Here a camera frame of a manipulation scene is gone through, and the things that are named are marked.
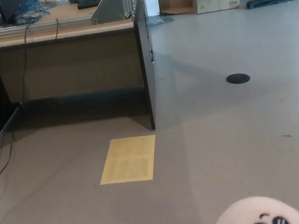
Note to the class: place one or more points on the round white plush toy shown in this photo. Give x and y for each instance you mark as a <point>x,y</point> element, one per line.
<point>237,218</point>

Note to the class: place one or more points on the yellow paper sheet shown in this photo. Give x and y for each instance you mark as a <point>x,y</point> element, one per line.
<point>129,159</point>

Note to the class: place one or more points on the wooden desk with dark sides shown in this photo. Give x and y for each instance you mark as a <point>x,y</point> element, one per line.
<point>71,64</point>

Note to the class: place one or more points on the black round floor cover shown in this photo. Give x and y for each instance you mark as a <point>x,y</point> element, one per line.
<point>238,78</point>

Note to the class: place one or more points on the flat black device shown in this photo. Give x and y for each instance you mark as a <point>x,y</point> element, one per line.
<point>89,3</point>

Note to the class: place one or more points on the black monitor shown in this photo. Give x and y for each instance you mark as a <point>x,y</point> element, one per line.
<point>8,7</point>

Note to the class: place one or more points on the aluminium profile frame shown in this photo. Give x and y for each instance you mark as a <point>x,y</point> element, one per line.
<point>108,7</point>

